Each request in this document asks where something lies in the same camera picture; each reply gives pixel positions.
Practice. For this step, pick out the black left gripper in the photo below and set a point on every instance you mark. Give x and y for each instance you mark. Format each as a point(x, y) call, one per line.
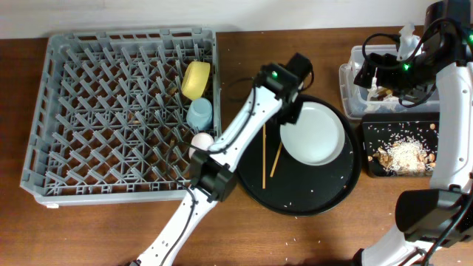
point(293, 120)

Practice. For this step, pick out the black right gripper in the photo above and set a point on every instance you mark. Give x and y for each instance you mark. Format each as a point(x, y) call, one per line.
point(383, 62)

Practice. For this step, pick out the grey round plate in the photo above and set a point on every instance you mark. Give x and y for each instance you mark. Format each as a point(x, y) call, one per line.
point(317, 137)

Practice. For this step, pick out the white paper napkin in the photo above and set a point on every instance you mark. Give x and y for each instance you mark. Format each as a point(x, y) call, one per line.
point(376, 106)

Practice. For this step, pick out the rice and nut food scraps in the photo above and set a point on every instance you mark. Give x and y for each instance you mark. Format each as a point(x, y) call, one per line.
point(403, 155)

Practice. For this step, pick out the light blue plastic cup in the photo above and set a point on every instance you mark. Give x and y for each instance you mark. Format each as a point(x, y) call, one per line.
point(200, 114)

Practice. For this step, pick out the pink plastic cup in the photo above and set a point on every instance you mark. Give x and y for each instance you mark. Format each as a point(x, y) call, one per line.
point(202, 141)

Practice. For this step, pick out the yellow plastic bowl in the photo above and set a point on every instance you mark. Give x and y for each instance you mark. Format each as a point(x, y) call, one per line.
point(195, 79)

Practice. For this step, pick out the gold snack wrapper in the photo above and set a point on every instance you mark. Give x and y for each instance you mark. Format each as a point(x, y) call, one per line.
point(383, 92)

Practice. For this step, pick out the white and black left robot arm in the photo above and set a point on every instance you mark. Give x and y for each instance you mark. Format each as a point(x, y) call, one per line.
point(273, 93)

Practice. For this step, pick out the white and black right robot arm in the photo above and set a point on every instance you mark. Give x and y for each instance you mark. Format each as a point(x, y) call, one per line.
point(441, 59)

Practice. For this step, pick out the clear plastic waste bin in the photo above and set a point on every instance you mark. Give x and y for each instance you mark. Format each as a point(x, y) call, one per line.
point(354, 98)

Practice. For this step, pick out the black rectangular food-waste tray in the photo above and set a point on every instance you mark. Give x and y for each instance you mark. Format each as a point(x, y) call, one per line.
point(399, 147)

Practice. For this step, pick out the grey plastic dishwasher rack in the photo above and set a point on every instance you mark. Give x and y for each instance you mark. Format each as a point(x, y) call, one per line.
point(109, 110)

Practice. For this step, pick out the round black serving tray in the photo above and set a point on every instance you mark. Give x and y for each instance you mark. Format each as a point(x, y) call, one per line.
point(297, 189)

